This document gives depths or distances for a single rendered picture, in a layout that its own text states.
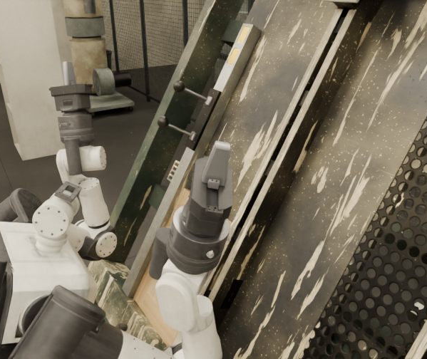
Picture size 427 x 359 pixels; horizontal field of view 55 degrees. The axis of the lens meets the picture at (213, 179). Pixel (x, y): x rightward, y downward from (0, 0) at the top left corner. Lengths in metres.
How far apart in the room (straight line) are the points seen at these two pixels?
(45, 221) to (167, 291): 0.30
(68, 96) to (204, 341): 0.71
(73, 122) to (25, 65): 3.75
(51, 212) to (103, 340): 0.26
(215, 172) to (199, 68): 0.99
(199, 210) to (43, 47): 4.42
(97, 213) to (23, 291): 0.48
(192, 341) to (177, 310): 0.10
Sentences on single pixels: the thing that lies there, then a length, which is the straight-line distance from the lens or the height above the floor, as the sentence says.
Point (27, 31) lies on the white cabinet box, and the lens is 4.84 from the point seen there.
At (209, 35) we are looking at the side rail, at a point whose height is 1.66.
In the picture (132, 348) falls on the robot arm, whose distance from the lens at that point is 0.78.
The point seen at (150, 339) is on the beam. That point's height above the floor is 0.90.
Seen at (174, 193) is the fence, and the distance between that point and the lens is 1.31.
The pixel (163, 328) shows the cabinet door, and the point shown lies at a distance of 1.30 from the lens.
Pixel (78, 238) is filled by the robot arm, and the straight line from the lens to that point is 1.21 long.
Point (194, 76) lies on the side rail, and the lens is 1.51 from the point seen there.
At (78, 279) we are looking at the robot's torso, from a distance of 0.85.
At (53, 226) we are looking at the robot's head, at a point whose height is 1.42.
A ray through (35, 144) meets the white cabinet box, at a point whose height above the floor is 0.16.
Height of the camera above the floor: 1.84
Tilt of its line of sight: 26 degrees down
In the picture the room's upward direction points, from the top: straight up
